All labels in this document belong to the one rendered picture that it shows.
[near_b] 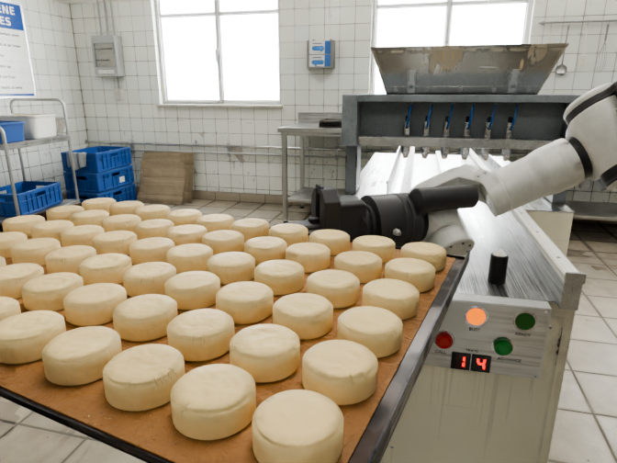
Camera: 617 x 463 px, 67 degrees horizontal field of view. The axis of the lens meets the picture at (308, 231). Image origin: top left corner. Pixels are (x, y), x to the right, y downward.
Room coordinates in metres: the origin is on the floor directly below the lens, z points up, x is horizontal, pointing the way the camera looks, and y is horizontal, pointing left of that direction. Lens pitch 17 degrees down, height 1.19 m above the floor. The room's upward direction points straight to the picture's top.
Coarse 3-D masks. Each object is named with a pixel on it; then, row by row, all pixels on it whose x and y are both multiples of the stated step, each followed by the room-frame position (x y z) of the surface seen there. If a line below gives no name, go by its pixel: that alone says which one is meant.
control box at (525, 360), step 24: (456, 312) 0.74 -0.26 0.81; (504, 312) 0.73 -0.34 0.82; (528, 312) 0.72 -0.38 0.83; (456, 336) 0.74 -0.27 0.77; (480, 336) 0.73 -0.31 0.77; (504, 336) 0.72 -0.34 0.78; (528, 336) 0.72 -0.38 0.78; (432, 360) 0.75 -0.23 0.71; (456, 360) 0.74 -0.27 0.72; (480, 360) 0.73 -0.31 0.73; (504, 360) 0.72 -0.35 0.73; (528, 360) 0.72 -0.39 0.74
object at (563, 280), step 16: (480, 160) 2.03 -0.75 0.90; (512, 224) 1.14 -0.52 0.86; (528, 224) 1.01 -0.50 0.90; (528, 240) 0.97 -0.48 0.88; (544, 240) 0.90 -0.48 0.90; (528, 256) 0.95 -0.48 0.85; (544, 256) 0.83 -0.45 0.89; (560, 256) 0.80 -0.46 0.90; (544, 272) 0.82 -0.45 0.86; (560, 272) 0.73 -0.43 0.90; (576, 272) 0.72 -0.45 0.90; (560, 288) 0.72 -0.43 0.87; (576, 288) 0.70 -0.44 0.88; (560, 304) 0.71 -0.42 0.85; (576, 304) 0.70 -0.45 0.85
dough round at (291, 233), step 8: (280, 224) 0.58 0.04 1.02; (288, 224) 0.58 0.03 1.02; (296, 224) 0.58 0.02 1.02; (272, 232) 0.55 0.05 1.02; (280, 232) 0.55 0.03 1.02; (288, 232) 0.55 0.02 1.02; (296, 232) 0.55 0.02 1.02; (304, 232) 0.56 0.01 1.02; (288, 240) 0.54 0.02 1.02; (296, 240) 0.54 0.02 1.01; (304, 240) 0.55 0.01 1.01
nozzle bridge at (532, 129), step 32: (352, 96) 1.51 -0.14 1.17; (384, 96) 1.49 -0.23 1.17; (416, 96) 1.47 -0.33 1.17; (448, 96) 1.45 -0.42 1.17; (480, 96) 1.43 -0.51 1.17; (512, 96) 1.41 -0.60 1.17; (544, 96) 1.39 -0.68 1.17; (576, 96) 1.37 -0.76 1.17; (352, 128) 1.51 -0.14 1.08; (384, 128) 1.57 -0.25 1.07; (416, 128) 1.55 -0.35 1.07; (480, 128) 1.51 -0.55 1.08; (544, 128) 1.46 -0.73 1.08; (352, 160) 1.62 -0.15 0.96; (352, 192) 1.62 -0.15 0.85
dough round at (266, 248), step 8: (248, 240) 0.52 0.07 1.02; (256, 240) 0.52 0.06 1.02; (264, 240) 0.52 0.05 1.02; (272, 240) 0.52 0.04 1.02; (280, 240) 0.52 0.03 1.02; (248, 248) 0.49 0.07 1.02; (256, 248) 0.49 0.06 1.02; (264, 248) 0.49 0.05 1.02; (272, 248) 0.49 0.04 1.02; (280, 248) 0.50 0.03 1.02; (256, 256) 0.49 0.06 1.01; (264, 256) 0.49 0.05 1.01; (272, 256) 0.49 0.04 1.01; (280, 256) 0.49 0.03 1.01; (256, 264) 0.49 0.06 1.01
